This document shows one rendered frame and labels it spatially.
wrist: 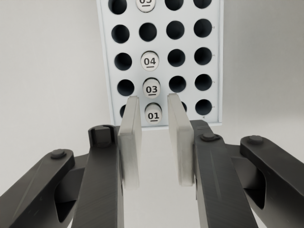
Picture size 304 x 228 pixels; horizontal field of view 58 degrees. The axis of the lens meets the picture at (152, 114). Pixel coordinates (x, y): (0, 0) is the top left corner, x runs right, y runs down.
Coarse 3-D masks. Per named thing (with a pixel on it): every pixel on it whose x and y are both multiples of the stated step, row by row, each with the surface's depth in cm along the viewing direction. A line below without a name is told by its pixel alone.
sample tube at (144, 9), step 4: (136, 0) 17; (140, 0) 17; (144, 0) 17; (148, 0) 17; (152, 0) 17; (140, 4) 17; (144, 4) 17; (148, 4) 17; (152, 4) 17; (140, 8) 17; (144, 8) 17; (148, 8) 17; (152, 8) 18; (144, 12) 20
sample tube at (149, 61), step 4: (144, 52) 21; (148, 52) 18; (152, 52) 19; (144, 56) 18; (148, 56) 18; (152, 56) 18; (156, 56) 18; (144, 60) 18; (148, 60) 18; (152, 60) 18; (156, 60) 18; (144, 64) 18; (148, 64) 18; (152, 64) 18; (156, 64) 18; (144, 68) 18; (148, 68) 18; (152, 68) 18; (156, 68) 18
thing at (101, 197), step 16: (96, 128) 12; (112, 128) 12; (96, 144) 12; (112, 144) 12; (96, 160) 11; (112, 160) 11; (96, 176) 9; (112, 176) 9; (80, 192) 9; (96, 192) 9; (112, 192) 8; (80, 208) 8; (96, 208) 8; (112, 208) 8; (80, 224) 7; (96, 224) 7; (112, 224) 7
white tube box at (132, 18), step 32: (96, 0) 18; (128, 0) 18; (160, 0) 18; (192, 0) 18; (128, 32) 22; (160, 32) 19; (192, 32) 19; (128, 64) 23; (160, 64) 20; (192, 64) 20; (128, 96) 20; (160, 96) 20; (192, 96) 20; (160, 128) 21
